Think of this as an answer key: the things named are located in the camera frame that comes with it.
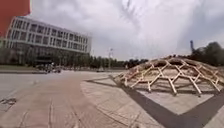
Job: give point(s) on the group of dark trees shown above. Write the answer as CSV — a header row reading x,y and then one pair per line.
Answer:
x,y
210,53

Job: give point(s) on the grey paved plaza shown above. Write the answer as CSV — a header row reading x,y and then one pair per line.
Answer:
x,y
66,100

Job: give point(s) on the lamp pole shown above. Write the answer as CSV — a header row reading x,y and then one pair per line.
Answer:
x,y
110,59

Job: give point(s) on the vehicle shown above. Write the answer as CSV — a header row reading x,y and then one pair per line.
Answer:
x,y
100,70

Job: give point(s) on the wooden lattice dome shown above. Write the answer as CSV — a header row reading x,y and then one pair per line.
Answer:
x,y
173,71

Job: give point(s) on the row of parked bicycles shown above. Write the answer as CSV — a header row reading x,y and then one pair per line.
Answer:
x,y
50,68

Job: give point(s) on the red structure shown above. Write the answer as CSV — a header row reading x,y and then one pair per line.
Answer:
x,y
11,11

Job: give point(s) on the distant tower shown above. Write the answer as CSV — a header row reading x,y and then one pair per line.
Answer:
x,y
191,45

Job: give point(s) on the large white office building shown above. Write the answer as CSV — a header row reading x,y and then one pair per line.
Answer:
x,y
46,38

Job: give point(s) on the grass strip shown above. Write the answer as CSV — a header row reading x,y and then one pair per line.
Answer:
x,y
15,67

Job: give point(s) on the row of trees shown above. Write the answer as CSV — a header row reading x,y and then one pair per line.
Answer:
x,y
100,62

